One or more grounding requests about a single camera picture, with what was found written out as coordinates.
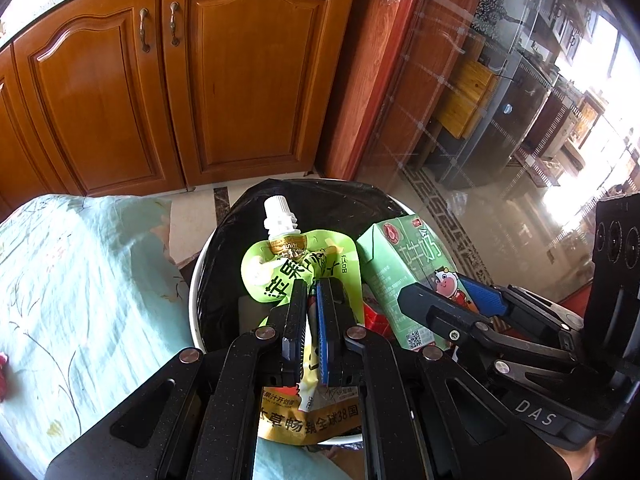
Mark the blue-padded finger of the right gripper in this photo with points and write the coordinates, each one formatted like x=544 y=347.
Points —
x=488 y=300

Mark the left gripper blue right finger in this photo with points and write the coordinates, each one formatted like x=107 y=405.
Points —
x=334 y=318

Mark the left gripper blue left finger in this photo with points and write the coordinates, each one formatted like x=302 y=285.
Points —
x=293 y=335

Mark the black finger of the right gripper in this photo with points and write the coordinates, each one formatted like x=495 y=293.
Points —
x=440 y=315

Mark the green milk carton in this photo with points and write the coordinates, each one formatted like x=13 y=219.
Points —
x=399 y=252

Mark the green juice pouch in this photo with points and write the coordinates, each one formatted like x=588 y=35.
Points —
x=283 y=270

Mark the white trash bin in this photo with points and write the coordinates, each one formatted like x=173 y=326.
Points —
x=220 y=308

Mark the lower wooden kitchen cabinets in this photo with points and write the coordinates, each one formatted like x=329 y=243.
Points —
x=182 y=121

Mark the small red white wrapper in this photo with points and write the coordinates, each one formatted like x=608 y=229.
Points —
x=375 y=319

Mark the glass sliding door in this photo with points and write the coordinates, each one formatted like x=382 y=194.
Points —
x=503 y=125

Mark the floral light-blue tablecloth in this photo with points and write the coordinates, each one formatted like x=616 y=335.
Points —
x=92 y=306

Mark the red snack wrapper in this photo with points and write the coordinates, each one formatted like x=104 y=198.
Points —
x=4 y=383

